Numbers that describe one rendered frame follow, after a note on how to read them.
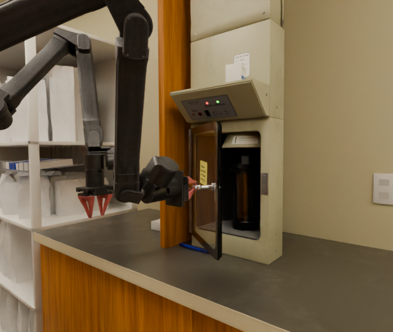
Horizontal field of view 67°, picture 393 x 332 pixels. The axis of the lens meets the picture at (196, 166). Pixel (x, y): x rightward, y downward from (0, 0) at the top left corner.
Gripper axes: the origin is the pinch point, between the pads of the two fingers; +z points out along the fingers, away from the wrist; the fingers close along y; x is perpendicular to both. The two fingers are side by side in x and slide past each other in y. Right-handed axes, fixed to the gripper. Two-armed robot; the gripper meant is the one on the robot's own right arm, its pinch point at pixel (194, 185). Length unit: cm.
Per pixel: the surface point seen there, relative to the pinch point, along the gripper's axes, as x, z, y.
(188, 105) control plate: 9.4, 8.6, 26.4
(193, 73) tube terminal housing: 13.5, 16.7, 39.4
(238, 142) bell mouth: -4.7, 18.6, 13.3
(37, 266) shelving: 99, -6, -48
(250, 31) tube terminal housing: -10, 17, 49
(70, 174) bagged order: 136, 33, -6
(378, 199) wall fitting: -41, 59, -8
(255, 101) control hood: -15.6, 10.1, 25.0
